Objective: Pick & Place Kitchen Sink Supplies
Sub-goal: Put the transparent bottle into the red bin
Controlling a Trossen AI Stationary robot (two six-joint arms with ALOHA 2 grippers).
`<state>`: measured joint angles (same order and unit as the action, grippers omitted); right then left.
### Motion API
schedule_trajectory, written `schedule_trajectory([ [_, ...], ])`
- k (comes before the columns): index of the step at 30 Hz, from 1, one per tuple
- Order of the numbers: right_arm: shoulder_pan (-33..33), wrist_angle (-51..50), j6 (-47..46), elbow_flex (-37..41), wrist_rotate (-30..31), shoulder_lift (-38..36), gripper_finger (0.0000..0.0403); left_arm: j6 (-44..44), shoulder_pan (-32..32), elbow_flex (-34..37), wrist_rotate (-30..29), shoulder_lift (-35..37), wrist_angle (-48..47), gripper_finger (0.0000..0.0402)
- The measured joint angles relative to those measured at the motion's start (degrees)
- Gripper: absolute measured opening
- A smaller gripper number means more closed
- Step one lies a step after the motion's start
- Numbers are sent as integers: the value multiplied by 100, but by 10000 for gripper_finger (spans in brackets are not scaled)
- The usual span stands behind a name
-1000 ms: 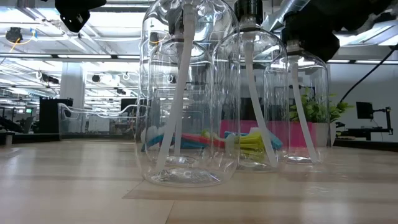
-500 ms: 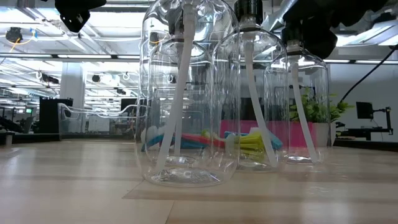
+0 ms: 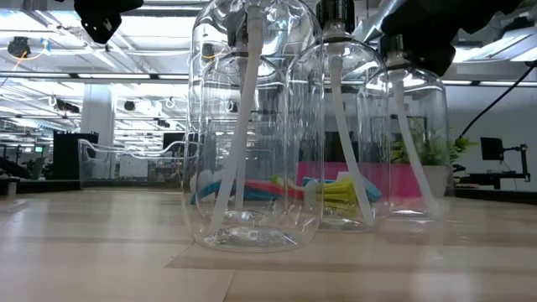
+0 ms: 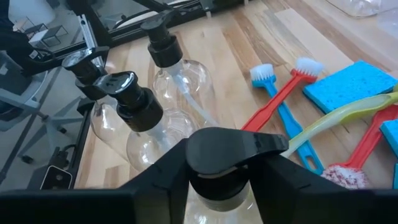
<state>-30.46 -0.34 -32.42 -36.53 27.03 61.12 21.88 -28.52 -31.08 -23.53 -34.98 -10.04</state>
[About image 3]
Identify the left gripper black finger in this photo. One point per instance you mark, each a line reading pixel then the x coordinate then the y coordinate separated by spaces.
pixel 102 27

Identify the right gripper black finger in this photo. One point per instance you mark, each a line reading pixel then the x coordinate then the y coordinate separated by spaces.
pixel 432 54

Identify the blue sponge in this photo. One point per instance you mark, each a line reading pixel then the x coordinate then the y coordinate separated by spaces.
pixel 374 194
pixel 310 181
pixel 260 196

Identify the green dish brush yellow bristles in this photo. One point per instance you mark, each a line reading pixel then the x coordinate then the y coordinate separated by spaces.
pixel 342 195

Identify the black monitor on arm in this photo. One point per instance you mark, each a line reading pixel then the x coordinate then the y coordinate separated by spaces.
pixel 491 149

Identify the black ceiling device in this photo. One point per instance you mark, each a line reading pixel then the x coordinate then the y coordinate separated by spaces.
pixel 19 47

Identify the green plant in white pot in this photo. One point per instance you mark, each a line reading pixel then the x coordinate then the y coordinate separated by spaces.
pixel 461 144

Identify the clear shallow plastic tray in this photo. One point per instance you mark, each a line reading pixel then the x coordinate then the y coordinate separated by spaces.
pixel 84 147

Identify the pink plastic tray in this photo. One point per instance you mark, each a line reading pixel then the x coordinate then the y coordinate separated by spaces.
pixel 403 180

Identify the black background desk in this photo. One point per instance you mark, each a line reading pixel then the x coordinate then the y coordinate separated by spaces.
pixel 491 178

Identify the black cabinet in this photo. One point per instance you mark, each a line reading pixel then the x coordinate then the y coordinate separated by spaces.
pixel 67 159

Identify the black screen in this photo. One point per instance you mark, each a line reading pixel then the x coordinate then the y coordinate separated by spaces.
pixel 174 144

